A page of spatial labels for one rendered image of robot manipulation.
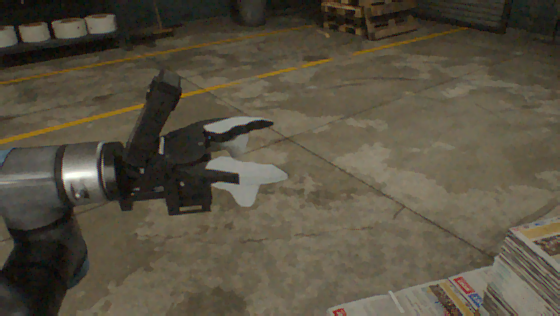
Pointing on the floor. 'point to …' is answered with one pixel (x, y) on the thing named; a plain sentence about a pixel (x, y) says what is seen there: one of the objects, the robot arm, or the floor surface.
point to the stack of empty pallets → (345, 15)
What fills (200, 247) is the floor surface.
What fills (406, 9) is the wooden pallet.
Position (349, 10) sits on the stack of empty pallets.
